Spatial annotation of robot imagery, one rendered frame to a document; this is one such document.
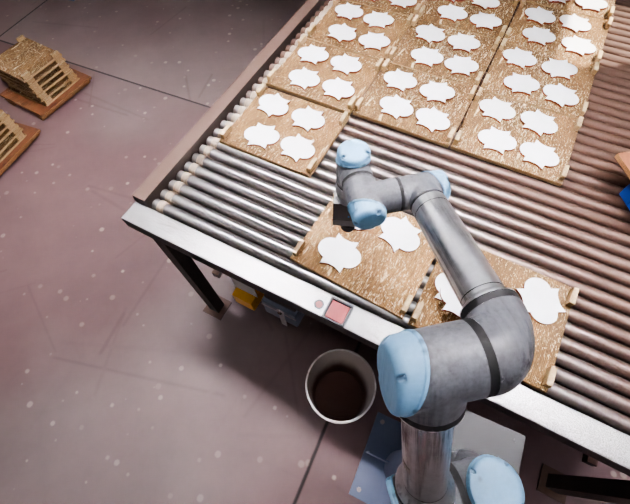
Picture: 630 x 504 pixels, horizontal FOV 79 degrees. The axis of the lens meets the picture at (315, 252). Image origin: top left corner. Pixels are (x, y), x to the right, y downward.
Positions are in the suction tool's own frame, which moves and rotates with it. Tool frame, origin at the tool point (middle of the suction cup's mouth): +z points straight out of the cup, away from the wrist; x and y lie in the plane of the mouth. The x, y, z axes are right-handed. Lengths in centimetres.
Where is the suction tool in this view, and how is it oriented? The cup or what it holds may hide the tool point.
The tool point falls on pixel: (347, 225)
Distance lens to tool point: 112.1
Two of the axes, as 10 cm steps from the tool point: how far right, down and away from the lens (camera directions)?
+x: -1.1, 8.8, -4.6
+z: 0.4, 4.7, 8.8
